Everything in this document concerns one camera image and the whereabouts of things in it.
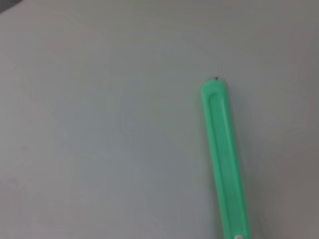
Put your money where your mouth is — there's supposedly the green pen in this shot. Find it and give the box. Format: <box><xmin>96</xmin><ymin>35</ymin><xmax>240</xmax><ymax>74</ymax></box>
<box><xmin>200</xmin><ymin>78</ymin><xmax>253</xmax><ymax>239</ymax></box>

